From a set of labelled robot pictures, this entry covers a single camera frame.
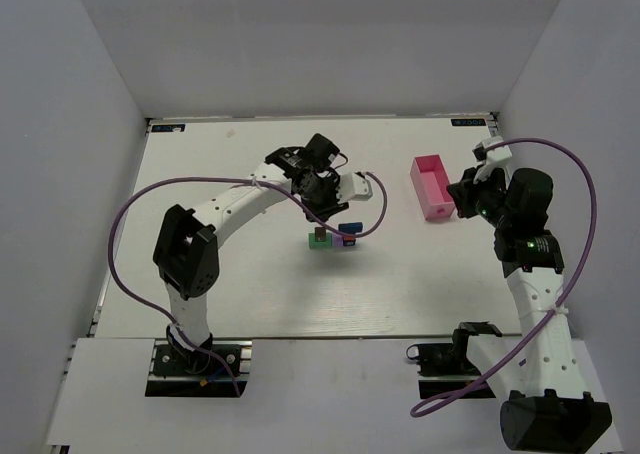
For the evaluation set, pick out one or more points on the olive brown cube block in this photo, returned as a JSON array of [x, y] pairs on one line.
[[320, 234]]

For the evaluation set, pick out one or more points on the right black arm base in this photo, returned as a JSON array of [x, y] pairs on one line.
[[444, 366]]

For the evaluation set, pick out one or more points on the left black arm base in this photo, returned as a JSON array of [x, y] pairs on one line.
[[171, 375]]

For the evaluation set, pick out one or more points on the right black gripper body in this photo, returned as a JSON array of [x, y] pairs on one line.
[[463, 194]]

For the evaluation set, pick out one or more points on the dark blue long block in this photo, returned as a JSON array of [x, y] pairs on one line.
[[351, 227]]

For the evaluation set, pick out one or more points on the left blue table label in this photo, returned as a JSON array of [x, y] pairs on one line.
[[167, 128]]

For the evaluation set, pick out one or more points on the pink plastic box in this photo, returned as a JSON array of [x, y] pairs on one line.
[[430, 180]]

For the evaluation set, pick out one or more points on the purple cube block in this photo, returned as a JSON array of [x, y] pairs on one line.
[[337, 241]]

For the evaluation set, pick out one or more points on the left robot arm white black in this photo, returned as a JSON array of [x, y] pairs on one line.
[[187, 249]]

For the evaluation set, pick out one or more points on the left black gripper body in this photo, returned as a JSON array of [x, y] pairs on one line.
[[326, 204]]

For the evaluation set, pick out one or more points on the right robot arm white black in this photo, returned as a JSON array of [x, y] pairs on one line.
[[546, 405]]

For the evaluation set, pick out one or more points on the blue table label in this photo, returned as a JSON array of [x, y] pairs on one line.
[[468, 122], [167, 128]]

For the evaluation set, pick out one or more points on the right blue table label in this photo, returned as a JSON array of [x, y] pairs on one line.
[[468, 122]]

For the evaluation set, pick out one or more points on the green wood block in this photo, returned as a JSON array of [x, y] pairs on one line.
[[326, 242]]

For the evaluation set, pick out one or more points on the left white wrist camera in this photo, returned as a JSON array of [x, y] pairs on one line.
[[353, 186]]

